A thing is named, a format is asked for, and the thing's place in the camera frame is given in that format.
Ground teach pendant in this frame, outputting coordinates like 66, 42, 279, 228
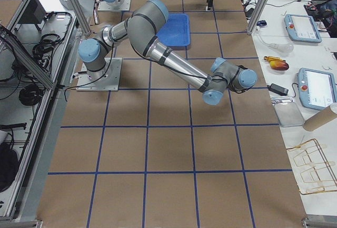
284, 14, 322, 44
297, 68, 336, 110

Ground gold wire rack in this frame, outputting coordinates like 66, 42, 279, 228
286, 138, 336, 195

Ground black power adapter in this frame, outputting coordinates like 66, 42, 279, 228
267, 83, 289, 96

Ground blue plastic tray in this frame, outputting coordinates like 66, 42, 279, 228
156, 13, 191, 48

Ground yellow screwdriver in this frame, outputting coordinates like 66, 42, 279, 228
264, 56, 284, 62

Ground aluminium frame post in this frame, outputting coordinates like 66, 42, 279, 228
246, 0, 268, 35

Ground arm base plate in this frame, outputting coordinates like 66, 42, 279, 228
76, 57, 123, 92
97, 0, 131, 12

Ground clear plastic container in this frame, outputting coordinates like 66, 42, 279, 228
274, 102, 304, 127

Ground teach pendant far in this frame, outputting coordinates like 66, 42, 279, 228
284, 14, 322, 44

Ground clear light bulb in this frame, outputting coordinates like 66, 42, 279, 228
255, 26, 294, 54

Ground teach pendant near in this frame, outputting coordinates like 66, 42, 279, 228
297, 68, 336, 110

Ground red yellow mango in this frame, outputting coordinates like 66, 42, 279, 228
270, 61, 289, 71

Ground cardboard tube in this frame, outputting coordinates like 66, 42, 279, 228
303, 103, 336, 132

